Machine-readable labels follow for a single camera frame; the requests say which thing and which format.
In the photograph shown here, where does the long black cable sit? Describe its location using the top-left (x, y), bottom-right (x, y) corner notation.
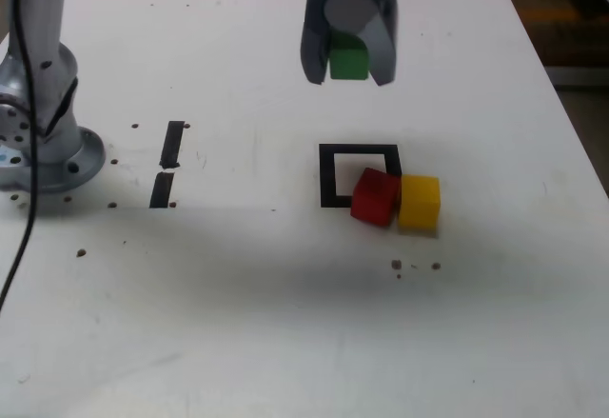
top-left (0, 0), bottom-right (39, 309)

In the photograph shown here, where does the yellow cube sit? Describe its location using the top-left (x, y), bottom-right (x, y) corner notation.
top-left (397, 174), bottom-right (442, 230)

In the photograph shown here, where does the green cube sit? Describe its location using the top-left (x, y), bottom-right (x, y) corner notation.
top-left (327, 31), bottom-right (371, 81)

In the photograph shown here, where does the black tape square outline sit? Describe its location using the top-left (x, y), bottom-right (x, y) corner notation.
top-left (318, 143), bottom-right (403, 209)

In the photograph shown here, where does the black tape strip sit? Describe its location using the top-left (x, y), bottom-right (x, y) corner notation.
top-left (148, 120), bottom-right (186, 209)

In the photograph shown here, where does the red cube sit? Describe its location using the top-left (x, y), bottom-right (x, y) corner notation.
top-left (350, 167), bottom-right (403, 227)

